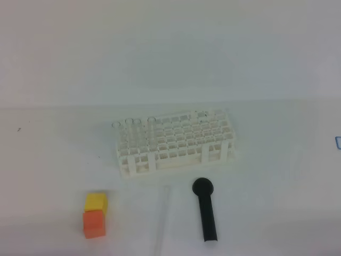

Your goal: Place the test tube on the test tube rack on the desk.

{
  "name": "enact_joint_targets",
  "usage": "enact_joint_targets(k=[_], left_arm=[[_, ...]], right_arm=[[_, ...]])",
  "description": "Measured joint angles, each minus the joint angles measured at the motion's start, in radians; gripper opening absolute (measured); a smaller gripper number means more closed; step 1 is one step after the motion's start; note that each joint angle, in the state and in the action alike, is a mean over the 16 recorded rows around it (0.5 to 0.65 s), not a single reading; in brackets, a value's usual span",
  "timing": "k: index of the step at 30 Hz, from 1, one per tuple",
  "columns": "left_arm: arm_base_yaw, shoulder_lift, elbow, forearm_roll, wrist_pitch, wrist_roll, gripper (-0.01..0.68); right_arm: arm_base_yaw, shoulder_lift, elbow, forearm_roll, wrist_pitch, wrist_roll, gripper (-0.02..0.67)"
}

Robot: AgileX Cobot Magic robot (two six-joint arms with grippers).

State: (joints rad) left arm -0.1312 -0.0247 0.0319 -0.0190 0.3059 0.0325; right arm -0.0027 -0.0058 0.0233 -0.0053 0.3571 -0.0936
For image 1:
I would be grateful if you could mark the white test tube rack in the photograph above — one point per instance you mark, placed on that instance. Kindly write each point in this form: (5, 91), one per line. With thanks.
(184, 139)

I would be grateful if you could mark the black plastic scoop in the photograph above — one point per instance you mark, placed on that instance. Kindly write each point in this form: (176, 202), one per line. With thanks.
(203, 188)

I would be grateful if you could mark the yellow foam cube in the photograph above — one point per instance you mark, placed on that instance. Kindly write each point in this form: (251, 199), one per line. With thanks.
(96, 201)

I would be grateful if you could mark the orange foam cube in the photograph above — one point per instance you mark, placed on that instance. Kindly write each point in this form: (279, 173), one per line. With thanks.
(94, 224)

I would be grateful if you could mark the blue square marker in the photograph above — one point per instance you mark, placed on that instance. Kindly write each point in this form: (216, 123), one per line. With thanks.
(338, 142)

